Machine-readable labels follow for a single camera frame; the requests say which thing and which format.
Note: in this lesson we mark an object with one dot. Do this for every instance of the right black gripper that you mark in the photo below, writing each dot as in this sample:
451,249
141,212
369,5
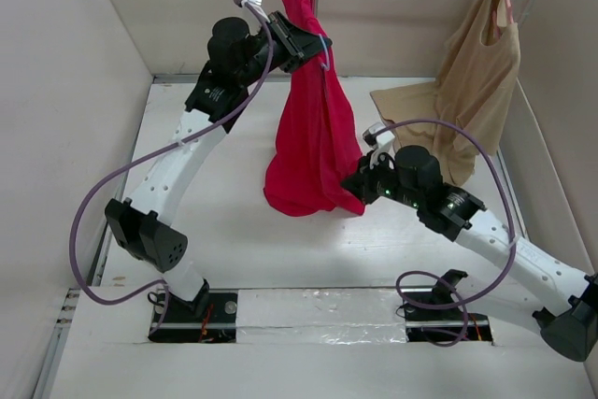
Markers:
360,182

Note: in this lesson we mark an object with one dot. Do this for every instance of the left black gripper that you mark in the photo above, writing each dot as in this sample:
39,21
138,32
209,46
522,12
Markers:
296,44

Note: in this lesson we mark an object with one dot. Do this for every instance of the red t-shirt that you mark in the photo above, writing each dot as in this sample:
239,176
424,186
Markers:
316,145

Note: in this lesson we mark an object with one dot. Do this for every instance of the blue wire hanger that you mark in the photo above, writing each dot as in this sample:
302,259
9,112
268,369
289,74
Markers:
325,55

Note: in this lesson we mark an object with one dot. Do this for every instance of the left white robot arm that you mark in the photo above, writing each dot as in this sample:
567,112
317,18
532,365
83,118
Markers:
142,222

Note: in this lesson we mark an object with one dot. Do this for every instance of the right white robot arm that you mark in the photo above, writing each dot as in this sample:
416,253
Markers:
562,306

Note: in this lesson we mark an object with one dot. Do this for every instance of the pink hanger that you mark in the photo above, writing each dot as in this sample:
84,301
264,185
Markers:
501,17

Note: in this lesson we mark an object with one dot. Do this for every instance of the beige tank top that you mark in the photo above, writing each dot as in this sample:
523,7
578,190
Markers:
462,111

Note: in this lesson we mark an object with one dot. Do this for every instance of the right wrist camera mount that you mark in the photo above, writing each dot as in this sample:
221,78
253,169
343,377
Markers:
380,139

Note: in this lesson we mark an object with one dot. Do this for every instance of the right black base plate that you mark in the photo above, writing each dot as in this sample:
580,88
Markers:
442,326

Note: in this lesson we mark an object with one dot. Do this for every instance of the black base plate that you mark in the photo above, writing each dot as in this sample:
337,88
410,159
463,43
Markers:
442,326
178,325

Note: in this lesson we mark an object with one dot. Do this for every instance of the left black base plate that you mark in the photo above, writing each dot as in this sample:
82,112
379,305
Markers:
178,325

